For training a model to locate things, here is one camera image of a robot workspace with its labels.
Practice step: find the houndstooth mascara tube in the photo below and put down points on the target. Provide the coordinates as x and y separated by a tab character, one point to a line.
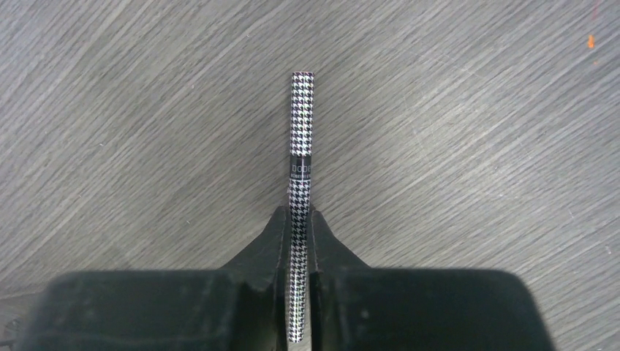
301	134

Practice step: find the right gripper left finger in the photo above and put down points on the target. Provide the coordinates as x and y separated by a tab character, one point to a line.
239	306

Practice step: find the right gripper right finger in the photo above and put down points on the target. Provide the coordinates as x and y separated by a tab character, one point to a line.
357	307

